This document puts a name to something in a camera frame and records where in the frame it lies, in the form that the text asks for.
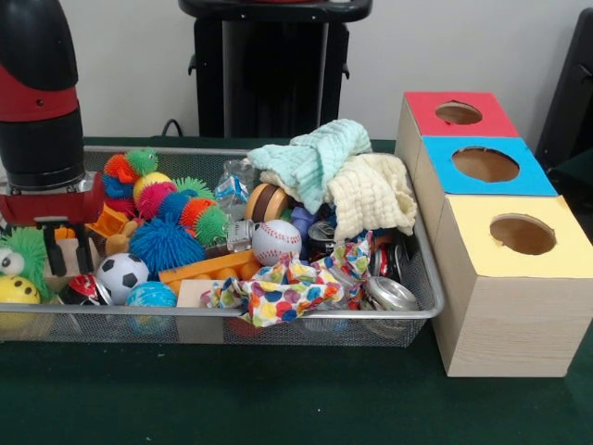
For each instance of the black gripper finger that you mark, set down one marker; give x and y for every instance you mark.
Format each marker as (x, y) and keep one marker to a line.
(84, 250)
(55, 252)

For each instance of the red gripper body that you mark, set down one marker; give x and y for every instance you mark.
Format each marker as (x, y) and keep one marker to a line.
(51, 206)

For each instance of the wooden cube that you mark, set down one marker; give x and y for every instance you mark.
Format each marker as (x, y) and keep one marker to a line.
(69, 252)

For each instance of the orange plastic tray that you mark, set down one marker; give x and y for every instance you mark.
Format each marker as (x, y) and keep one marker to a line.
(109, 222)

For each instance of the multicolour spiky caterpillar toy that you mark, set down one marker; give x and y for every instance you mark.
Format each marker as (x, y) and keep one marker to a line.
(185, 208)

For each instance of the light blue waffle cloth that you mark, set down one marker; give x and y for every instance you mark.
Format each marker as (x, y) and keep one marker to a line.
(319, 162)

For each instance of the cream waffle cloth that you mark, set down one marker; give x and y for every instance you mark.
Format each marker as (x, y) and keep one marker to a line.
(370, 194)

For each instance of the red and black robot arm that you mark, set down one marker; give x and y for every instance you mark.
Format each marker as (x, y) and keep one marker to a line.
(37, 92)

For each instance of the clear mesh bin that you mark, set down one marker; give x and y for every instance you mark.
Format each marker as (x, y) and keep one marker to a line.
(324, 331)

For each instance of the wooden box with three holes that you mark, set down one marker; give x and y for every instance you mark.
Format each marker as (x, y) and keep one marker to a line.
(509, 324)

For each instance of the green googly-eyed puffer ball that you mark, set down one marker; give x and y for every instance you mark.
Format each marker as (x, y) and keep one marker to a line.
(23, 250)

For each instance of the black and white soccer ball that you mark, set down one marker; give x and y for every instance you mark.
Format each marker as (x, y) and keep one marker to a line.
(121, 278)

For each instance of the large blue spiky ball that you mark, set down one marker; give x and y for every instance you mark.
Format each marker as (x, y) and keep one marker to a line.
(167, 245)

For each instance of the orange green spiky caterpillar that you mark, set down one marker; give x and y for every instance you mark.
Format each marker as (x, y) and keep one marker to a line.
(129, 167)

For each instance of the white baseball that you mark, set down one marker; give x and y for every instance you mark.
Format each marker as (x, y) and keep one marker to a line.
(277, 242)

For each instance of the colourful spotted cloth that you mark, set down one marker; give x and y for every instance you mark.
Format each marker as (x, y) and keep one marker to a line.
(278, 296)

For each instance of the dark green table cloth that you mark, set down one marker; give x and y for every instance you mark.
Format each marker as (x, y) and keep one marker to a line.
(231, 394)

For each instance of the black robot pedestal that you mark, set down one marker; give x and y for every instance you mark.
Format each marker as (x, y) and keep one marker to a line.
(278, 92)

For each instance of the black furniture frame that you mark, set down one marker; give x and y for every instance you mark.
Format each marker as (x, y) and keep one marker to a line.
(570, 92)

